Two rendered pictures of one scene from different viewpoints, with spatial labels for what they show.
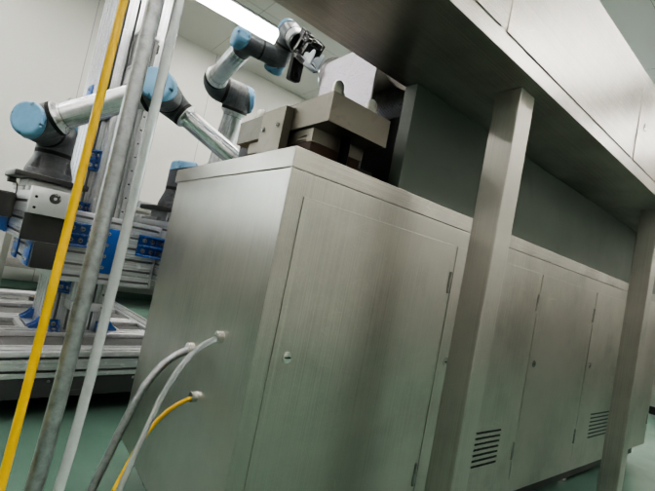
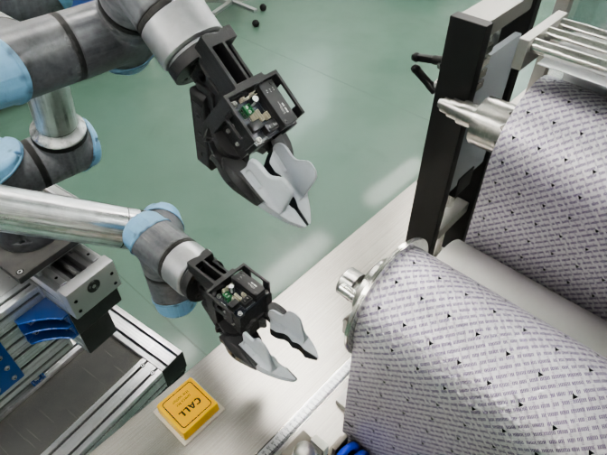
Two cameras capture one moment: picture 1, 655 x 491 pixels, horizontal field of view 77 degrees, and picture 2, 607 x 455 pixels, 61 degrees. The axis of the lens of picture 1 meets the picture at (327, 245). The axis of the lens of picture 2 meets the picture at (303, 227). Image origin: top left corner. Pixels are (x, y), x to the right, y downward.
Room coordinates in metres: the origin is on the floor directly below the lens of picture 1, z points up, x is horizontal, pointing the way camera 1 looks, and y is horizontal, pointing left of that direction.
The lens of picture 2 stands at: (0.88, 0.21, 1.70)
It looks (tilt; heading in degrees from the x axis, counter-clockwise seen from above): 45 degrees down; 351
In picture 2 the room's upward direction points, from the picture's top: straight up
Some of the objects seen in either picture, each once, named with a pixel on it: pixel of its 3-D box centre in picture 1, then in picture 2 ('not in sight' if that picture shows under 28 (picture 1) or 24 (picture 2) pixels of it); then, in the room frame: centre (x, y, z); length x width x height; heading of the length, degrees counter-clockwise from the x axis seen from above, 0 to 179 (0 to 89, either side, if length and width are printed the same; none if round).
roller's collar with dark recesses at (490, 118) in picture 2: not in sight; (501, 128); (1.38, -0.12, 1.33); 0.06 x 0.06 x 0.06; 38
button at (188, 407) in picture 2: not in sight; (188, 407); (1.30, 0.33, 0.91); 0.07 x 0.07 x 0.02; 38
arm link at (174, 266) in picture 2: not in sight; (192, 268); (1.41, 0.29, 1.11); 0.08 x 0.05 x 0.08; 128
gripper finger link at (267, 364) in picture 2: not in sight; (266, 353); (1.25, 0.20, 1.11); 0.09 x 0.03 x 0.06; 29
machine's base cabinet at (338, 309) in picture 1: (476, 362); not in sight; (1.75, -0.71, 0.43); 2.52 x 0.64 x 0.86; 128
